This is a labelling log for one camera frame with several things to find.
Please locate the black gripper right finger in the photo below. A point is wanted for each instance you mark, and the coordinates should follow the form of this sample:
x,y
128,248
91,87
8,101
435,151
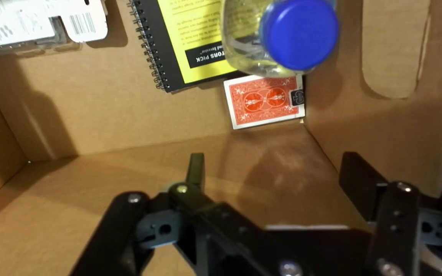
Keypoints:
x,y
360,179

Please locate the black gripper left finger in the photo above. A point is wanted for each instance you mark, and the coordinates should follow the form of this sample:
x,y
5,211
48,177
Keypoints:
x,y
196,170

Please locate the blue cap water bottle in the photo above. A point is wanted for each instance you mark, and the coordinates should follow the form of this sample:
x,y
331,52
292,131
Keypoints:
x,y
300,33

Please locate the white cardboard box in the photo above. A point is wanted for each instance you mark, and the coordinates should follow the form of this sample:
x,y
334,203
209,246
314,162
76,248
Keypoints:
x,y
104,102

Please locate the red playing card deck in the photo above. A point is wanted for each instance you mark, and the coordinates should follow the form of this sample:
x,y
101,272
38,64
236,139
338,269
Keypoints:
x,y
262,102

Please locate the yellow spiral notebook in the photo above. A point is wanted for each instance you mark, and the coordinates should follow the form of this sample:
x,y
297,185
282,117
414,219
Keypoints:
x,y
180,32

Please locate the white barcode card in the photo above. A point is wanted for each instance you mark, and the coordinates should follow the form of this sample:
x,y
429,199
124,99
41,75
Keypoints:
x,y
85,24

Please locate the white packaged item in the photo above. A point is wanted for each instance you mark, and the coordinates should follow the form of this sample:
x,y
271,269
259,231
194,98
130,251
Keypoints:
x,y
12,24

